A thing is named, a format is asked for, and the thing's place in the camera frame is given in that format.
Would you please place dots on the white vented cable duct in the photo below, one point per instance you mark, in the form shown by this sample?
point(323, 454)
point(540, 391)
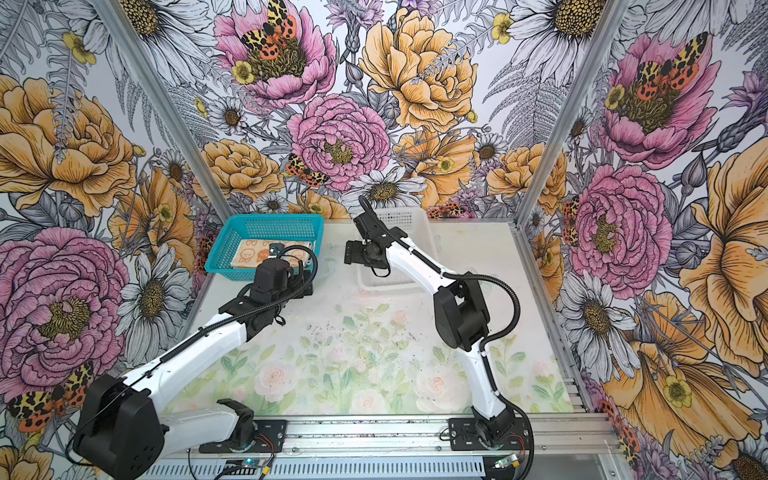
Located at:
point(451, 467)

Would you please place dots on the aluminium front rail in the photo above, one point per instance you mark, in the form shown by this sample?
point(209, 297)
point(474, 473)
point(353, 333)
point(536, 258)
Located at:
point(553, 434)

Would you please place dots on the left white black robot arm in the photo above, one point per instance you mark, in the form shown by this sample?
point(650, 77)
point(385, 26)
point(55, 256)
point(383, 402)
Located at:
point(122, 429)

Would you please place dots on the orange patterned towel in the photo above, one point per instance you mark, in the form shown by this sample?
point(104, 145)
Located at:
point(252, 252)

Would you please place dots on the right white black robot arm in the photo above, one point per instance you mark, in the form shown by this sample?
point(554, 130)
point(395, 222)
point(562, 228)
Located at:
point(461, 314)

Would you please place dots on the teal plastic basket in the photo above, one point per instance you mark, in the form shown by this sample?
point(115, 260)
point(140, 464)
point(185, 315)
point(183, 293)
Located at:
point(288, 227)

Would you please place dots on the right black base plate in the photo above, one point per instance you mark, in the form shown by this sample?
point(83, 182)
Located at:
point(471, 434)

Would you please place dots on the right aluminium frame post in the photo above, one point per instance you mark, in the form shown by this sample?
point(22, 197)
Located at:
point(599, 48)

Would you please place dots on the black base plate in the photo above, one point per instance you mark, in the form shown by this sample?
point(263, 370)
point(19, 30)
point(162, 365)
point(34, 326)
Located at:
point(471, 434)
point(267, 436)

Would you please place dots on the white plastic basket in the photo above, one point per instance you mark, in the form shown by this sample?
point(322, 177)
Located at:
point(412, 260)

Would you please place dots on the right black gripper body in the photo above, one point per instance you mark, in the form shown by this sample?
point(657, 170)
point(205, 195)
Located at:
point(362, 252)

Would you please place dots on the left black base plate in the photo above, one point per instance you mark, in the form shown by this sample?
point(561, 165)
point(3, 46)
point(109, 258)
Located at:
point(267, 436)

